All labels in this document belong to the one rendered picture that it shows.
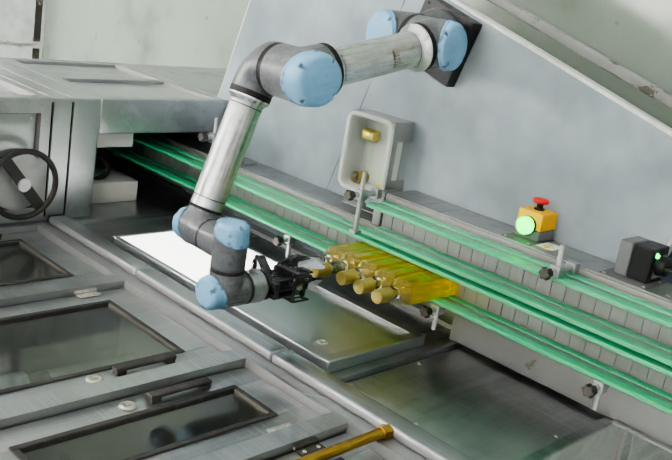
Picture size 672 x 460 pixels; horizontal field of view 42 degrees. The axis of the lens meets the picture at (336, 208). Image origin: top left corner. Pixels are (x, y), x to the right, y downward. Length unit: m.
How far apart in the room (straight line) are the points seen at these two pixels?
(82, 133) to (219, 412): 1.22
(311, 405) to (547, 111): 0.92
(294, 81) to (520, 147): 0.70
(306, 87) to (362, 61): 0.18
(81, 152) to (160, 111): 0.30
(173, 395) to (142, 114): 1.23
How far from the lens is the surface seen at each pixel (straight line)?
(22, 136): 2.69
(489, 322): 2.12
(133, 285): 2.33
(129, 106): 2.82
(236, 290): 1.89
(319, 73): 1.83
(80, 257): 2.54
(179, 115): 2.93
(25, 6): 5.69
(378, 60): 1.97
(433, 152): 2.42
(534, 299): 2.05
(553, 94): 2.21
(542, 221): 2.15
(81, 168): 2.79
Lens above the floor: 2.65
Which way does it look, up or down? 45 degrees down
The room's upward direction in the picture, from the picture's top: 96 degrees counter-clockwise
